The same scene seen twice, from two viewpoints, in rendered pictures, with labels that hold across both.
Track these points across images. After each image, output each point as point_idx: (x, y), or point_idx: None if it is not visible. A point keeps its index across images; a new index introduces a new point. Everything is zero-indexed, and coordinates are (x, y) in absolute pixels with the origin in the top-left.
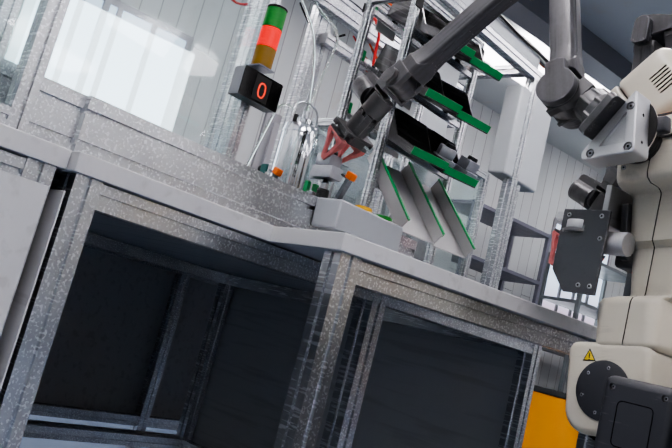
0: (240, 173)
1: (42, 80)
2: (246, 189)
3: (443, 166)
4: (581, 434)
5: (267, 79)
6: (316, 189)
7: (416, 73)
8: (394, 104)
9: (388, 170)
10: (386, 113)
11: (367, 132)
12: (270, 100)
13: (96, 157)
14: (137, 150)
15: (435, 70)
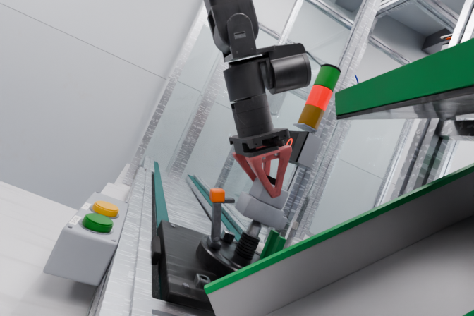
0: (132, 190)
1: (130, 163)
2: (128, 199)
3: (451, 76)
4: None
5: (295, 133)
6: (276, 244)
7: (206, 8)
8: (466, 32)
9: (403, 197)
10: (231, 82)
11: (237, 124)
12: (293, 151)
13: (107, 183)
14: (132, 185)
15: None
